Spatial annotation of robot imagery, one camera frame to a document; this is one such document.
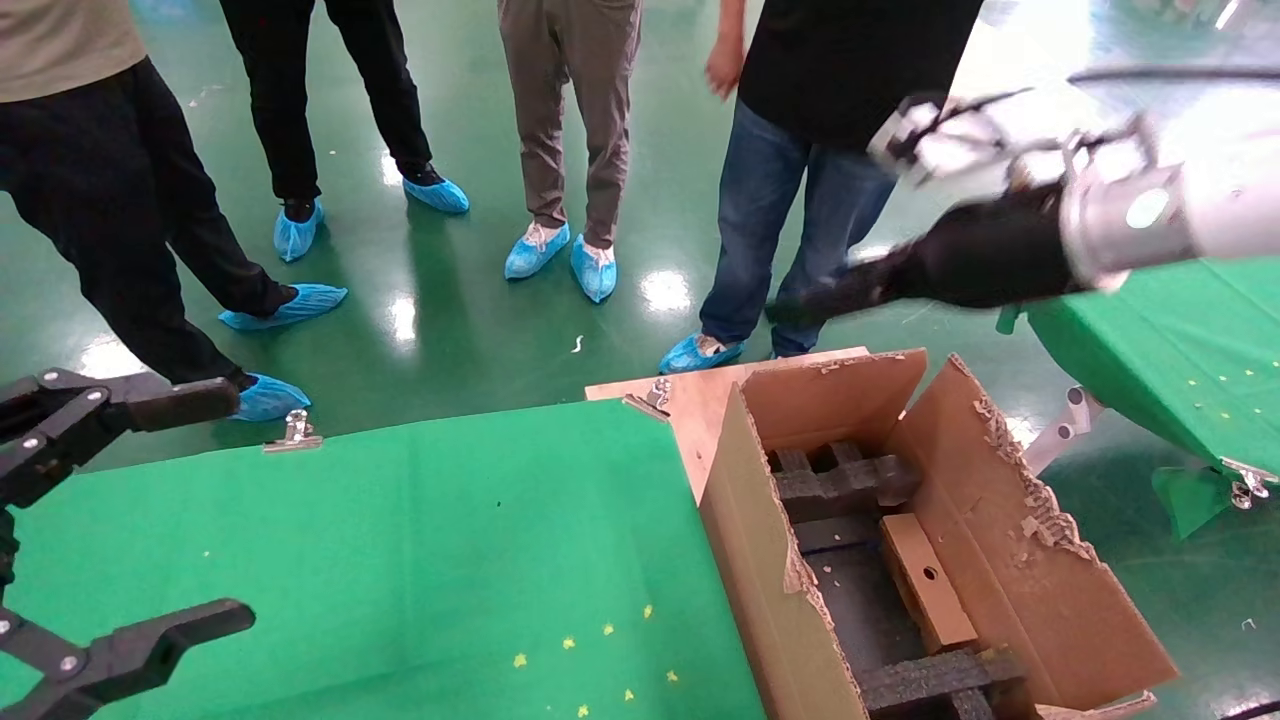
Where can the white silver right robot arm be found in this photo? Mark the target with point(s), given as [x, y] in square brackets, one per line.
[1200, 210]

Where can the person in black tee jeans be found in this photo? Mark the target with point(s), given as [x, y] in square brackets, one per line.
[850, 60]

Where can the green tablecloth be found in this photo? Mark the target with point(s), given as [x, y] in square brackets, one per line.
[400, 540]
[1180, 340]

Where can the small cardboard box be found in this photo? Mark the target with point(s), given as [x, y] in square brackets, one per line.
[925, 585]

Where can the person in black trousers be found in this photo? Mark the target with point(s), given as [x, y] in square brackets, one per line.
[280, 100]

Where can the person in tan shirt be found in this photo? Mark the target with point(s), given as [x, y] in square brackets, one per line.
[100, 180]

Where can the silver binder clip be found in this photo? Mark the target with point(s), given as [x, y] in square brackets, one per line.
[1248, 485]
[655, 395]
[296, 432]

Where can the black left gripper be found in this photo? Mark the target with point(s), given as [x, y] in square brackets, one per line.
[6, 550]

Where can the bystander bare hand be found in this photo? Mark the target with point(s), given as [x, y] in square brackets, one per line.
[725, 68]

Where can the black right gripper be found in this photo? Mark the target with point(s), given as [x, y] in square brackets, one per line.
[990, 250]

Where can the silver camera mounting bracket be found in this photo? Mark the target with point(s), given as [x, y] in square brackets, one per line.
[1100, 155]

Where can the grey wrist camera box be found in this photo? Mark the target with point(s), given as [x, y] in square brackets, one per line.
[940, 140]

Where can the large open cardboard carton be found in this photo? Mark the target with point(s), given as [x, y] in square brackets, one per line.
[1020, 600]

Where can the person in brown trousers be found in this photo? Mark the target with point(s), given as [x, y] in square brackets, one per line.
[545, 100]

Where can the white metal table frame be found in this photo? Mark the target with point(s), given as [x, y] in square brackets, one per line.
[1065, 425]

